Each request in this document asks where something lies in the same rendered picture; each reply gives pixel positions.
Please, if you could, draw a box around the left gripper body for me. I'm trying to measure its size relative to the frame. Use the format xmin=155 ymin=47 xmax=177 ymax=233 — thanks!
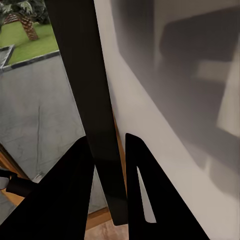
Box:
xmin=17 ymin=179 xmax=38 ymax=198

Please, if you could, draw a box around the poster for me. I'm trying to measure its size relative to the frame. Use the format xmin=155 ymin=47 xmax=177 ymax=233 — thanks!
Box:
xmin=44 ymin=0 xmax=129 ymax=226

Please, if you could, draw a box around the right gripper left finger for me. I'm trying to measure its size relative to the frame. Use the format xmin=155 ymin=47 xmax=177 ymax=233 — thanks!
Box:
xmin=0 ymin=136 xmax=95 ymax=240

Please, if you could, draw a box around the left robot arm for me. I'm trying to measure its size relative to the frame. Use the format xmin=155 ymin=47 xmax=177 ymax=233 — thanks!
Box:
xmin=0 ymin=167 xmax=46 ymax=198

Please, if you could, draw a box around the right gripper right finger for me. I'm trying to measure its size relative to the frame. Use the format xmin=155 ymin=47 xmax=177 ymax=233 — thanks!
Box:
xmin=125 ymin=133 xmax=210 ymax=240

